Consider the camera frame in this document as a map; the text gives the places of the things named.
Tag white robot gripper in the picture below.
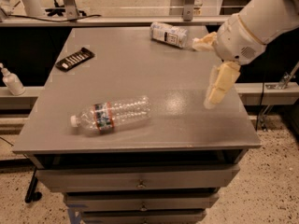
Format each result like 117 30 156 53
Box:
192 13 266 109

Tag clear plastic water bottle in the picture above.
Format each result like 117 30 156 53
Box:
70 96 150 133

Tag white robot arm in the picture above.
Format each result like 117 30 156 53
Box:
192 0 299 109

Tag lying white labelled bottle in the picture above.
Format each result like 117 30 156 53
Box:
149 21 188 49

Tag white pump dispenser bottle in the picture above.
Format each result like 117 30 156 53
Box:
0 63 25 96

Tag grey top drawer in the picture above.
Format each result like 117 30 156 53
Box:
36 164 240 192

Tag grey drawer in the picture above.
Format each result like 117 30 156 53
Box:
82 209 206 224
64 192 219 212
36 164 240 192

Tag black remote control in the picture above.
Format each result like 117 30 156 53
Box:
55 48 94 72

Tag grey bottom drawer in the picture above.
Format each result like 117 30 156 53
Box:
82 209 206 224

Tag grey middle drawer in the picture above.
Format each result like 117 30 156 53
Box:
64 192 219 212

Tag black caster leg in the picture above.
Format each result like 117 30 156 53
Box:
24 169 42 203

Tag metal bracket on rail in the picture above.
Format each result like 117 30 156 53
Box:
266 62 299 90

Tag grey metal post right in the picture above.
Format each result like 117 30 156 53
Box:
182 0 195 21

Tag grey metal post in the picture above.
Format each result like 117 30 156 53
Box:
182 0 195 21
63 0 79 20

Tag black cable on rail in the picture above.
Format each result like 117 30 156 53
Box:
10 13 103 23

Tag grey metal post left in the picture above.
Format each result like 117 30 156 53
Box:
63 0 79 20

